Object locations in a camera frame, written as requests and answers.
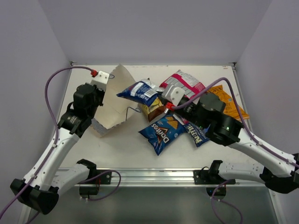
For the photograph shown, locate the small blue snack bag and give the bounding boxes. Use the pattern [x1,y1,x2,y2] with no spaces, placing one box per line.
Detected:
[116,79,164,107]

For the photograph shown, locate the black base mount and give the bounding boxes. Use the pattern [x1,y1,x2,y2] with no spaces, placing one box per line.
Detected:
[79,169,112,199]
[193,160,236,200]

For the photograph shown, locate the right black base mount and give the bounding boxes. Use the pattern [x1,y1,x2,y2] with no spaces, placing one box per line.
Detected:
[193,160,236,200]

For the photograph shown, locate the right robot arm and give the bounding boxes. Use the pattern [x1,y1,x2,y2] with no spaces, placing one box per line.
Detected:
[174,92,299,194]

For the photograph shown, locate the blue checkered paper bag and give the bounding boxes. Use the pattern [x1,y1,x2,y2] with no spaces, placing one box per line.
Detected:
[91,64,137,137]

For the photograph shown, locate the brown Chuba chips bag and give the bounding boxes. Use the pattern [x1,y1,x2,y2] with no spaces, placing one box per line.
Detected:
[138,98,165,122]

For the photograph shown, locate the blue Doritos bag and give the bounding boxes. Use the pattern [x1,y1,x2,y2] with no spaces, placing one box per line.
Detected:
[139,114,185,155]

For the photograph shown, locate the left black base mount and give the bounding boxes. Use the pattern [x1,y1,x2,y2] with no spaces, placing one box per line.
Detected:
[79,169,112,199]

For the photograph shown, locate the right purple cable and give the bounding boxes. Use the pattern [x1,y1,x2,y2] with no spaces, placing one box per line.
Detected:
[172,77,299,224]

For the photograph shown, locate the purple cable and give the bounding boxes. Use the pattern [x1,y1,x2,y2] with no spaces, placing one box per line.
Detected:
[172,77,299,224]
[0,66,122,222]

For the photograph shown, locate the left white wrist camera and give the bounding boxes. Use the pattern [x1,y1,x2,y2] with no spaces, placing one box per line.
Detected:
[90,70,110,91]

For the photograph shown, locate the blue Kettle chips bag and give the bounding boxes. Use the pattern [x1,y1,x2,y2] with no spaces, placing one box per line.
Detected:
[184,122,210,147]

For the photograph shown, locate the pink snack bag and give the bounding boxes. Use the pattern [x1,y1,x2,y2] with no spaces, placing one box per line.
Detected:
[159,70,206,99]

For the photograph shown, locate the aluminium mounting rail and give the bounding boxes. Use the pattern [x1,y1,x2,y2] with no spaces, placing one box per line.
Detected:
[29,168,276,187]

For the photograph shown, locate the orange Kettle chips bag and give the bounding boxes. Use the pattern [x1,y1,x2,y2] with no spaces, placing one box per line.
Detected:
[208,85,241,121]

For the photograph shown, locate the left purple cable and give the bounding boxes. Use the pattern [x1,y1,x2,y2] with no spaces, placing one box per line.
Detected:
[0,66,122,222]

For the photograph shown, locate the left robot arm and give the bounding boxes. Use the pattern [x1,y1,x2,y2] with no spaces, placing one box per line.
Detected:
[10,84,105,215]

